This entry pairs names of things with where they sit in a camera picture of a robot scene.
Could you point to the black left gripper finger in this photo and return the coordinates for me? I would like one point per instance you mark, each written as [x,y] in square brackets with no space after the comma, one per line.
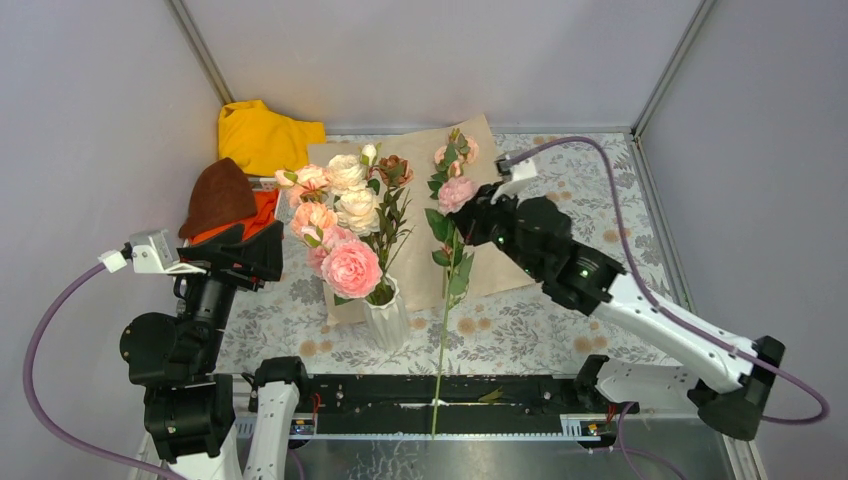
[195,255]
[259,258]

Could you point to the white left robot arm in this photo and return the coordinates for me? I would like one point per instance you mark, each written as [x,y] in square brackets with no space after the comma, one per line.
[189,408]

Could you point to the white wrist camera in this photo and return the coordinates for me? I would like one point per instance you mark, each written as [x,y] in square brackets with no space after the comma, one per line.
[515,174]
[149,252]

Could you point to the dusty brown rose stem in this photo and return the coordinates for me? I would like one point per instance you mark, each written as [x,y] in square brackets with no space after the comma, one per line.
[390,178]

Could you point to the large pink peony stem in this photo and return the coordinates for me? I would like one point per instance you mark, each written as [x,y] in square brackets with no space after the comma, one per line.
[350,268]

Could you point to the peach rose stem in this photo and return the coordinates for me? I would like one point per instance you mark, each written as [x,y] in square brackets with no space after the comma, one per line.
[307,193]

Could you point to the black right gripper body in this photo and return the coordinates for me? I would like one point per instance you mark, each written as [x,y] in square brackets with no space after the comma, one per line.
[502,235]

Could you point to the small pink rose stem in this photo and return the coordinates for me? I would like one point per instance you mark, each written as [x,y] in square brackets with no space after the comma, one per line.
[451,159]

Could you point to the beige kraft wrapping paper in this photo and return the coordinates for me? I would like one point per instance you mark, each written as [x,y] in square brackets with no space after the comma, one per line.
[420,279]

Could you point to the brown cloth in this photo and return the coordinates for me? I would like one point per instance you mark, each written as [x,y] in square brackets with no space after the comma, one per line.
[222,194]

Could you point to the orange cloth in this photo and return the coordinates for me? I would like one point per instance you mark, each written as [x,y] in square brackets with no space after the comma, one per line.
[266,205]

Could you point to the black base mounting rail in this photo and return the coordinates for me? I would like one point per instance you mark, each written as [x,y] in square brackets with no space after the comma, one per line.
[465,405]

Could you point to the white plastic basket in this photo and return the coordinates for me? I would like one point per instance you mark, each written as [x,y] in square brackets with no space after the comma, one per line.
[270,184]

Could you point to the pink double rose stem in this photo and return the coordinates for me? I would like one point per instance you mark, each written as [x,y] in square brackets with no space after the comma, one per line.
[455,263]

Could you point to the white ribbed vase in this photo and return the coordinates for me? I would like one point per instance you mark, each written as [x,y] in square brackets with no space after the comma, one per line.
[386,315]

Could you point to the floral patterned table mat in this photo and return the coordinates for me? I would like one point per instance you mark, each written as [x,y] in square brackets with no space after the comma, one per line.
[518,331]

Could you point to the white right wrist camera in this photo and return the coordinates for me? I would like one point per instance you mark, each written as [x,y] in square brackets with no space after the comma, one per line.
[515,174]

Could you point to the cream white rose stem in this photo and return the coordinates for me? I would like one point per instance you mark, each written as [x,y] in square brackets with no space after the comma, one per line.
[357,202]

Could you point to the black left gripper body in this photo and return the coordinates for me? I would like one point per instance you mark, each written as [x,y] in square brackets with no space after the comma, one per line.
[208,299]

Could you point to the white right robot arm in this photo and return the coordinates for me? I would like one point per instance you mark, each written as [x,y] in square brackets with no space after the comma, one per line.
[727,378]

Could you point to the yellow cloth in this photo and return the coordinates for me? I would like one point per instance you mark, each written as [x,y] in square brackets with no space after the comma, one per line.
[260,141]

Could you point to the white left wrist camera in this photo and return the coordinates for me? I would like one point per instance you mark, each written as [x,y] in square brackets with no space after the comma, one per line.
[149,252]

